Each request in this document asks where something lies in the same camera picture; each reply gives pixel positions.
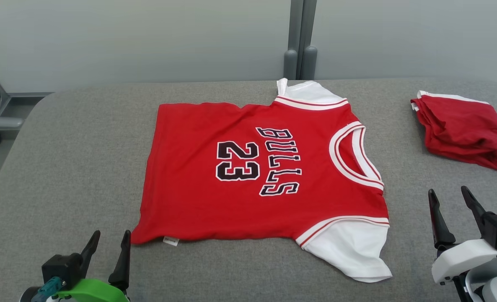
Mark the grey partition post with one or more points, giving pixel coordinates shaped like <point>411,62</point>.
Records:
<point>301,37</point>

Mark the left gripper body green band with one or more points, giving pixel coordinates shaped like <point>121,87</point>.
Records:
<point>93,291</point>

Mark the red shorts with white stripe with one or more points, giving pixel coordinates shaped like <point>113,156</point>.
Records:
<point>462,130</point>

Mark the red Bulls jersey shirt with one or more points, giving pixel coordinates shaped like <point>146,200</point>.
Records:
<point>190,201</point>

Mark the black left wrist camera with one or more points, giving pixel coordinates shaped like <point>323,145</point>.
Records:
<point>62,268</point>

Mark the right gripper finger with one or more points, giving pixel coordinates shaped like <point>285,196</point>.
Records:
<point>474,207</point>
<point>440,230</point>

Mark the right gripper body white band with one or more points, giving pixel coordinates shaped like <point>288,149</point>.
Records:
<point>462,260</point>

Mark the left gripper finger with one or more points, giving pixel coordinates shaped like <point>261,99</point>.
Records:
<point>122,268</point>
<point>90,251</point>

